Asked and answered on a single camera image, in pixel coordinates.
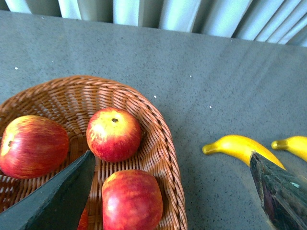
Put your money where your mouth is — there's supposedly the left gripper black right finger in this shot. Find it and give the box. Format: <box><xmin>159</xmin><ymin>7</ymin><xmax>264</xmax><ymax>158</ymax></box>
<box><xmin>249</xmin><ymin>151</ymin><xmax>307</xmax><ymax>230</ymax></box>

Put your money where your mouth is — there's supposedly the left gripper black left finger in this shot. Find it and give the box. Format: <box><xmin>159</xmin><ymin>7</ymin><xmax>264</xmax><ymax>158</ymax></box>
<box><xmin>0</xmin><ymin>150</ymin><xmax>95</xmax><ymax>230</ymax></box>

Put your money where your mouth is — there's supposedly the yellow banana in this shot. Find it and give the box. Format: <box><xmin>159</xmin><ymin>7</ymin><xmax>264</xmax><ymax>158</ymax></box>
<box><xmin>202</xmin><ymin>135</ymin><xmax>285</xmax><ymax>170</ymax></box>
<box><xmin>271</xmin><ymin>136</ymin><xmax>307</xmax><ymax>161</ymax></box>

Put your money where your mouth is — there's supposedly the red apple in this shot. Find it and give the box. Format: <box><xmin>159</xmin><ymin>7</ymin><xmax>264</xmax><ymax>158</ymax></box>
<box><xmin>102</xmin><ymin>170</ymin><xmax>163</xmax><ymax>230</ymax></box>
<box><xmin>86</xmin><ymin>107</ymin><xmax>142</xmax><ymax>162</ymax></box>

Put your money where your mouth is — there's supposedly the near basket apple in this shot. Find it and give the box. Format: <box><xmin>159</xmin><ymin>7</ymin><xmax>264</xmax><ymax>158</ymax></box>
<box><xmin>77</xmin><ymin>208</ymin><xmax>88</xmax><ymax>230</ymax></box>

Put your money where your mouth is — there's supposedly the basket apple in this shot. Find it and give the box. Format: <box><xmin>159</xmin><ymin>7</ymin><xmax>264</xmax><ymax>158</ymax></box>
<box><xmin>77</xmin><ymin>208</ymin><xmax>88</xmax><ymax>230</ymax></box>
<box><xmin>0</xmin><ymin>115</ymin><xmax>69</xmax><ymax>179</ymax></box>

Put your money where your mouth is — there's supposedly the far left basket apple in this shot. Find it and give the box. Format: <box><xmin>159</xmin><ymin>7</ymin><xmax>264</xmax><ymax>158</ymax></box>
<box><xmin>0</xmin><ymin>115</ymin><xmax>69</xmax><ymax>179</ymax></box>

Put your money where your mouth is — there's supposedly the left brown wicker basket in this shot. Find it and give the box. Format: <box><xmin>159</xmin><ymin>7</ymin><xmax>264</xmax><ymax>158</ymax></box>
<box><xmin>0</xmin><ymin>75</ymin><xmax>188</xmax><ymax>230</ymax></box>

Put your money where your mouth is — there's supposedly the white pleated curtain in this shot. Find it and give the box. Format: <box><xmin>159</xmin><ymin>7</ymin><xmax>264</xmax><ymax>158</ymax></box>
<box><xmin>0</xmin><ymin>0</ymin><xmax>307</xmax><ymax>47</ymax></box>

